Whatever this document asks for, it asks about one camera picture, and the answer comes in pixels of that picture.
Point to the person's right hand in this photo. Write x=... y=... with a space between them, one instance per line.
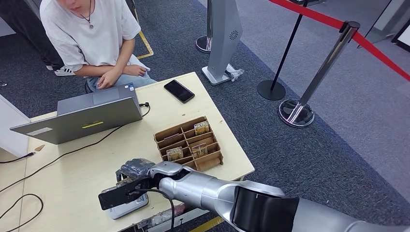
x=136 y=70

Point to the person's left hand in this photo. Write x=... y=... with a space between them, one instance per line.
x=109 y=78

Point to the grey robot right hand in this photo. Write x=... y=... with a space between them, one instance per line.
x=136 y=168

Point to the person's left forearm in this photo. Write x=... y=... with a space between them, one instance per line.
x=121 y=57

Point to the person's right forearm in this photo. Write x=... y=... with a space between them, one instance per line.
x=93 y=72

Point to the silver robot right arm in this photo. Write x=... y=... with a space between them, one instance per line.
x=205 y=192

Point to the patterned hotel room key card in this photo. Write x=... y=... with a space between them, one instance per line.
x=199 y=150
x=175 y=154
x=201 y=128

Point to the grey card reader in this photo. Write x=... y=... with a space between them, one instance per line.
x=128 y=210

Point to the standing person in dark trousers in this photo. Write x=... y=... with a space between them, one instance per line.
x=29 y=35

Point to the black smartphone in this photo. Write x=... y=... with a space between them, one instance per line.
x=179 y=91

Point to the grey laptop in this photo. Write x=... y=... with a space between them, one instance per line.
x=80 y=123

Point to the pink plastic wrapped bundle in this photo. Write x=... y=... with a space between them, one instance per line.
x=179 y=209

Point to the chrome stanchion with round base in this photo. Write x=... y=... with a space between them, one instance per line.
x=203 y=44

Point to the grey kiosk stand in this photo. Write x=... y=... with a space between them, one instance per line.
x=224 y=38

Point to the small wood chip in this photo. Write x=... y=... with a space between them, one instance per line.
x=39 y=148

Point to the crumpled clear plastic bag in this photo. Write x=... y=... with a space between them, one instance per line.
x=235 y=73

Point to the white cabinet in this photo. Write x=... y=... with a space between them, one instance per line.
x=12 y=134

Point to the red barrier belt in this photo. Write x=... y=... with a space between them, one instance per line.
x=320 y=17

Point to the grey partition panel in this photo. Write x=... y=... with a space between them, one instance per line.
x=389 y=19

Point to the black framed white board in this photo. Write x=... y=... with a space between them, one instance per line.
x=404 y=38

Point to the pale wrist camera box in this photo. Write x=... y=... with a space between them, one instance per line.
x=108 y=190

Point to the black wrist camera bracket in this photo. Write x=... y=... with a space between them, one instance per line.
x=112 y=198

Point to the white shelf rail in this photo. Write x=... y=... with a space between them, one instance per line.
x=192 y=215

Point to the black stanchion post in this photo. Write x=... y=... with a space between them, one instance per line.
x=271 y=90

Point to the chrome stanchion post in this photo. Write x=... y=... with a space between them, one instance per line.
x=323 y=69

